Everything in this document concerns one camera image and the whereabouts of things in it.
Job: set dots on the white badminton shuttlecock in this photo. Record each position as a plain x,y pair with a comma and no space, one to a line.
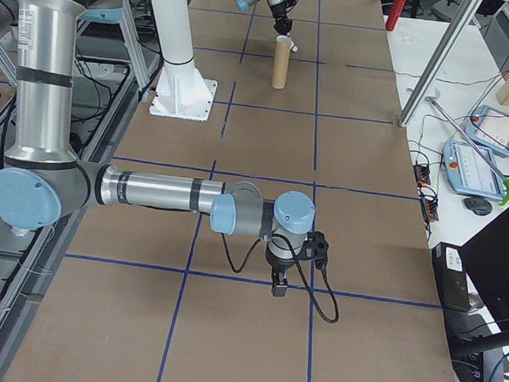
293,45

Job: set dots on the brown cardboard tube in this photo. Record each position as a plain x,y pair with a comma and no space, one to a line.
280,66

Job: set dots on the red cylinder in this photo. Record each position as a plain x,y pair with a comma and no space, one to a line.
394,10

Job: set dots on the white side table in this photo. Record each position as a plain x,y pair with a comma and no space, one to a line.
421,49

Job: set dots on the orange black connector box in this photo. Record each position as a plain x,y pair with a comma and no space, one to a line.
422,173
430,208

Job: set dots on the black box device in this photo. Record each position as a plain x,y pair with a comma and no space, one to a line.
449,274

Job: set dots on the black computer mouse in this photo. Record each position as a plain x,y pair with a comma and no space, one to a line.
477,205

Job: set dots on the blue teach pendant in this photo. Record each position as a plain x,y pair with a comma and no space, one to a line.
474,171
497,129

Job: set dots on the black monitor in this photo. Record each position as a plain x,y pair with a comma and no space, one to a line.
500,260

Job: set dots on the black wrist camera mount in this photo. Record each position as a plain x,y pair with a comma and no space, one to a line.
315,247

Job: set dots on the aluminium frame post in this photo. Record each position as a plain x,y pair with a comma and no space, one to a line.
441,55

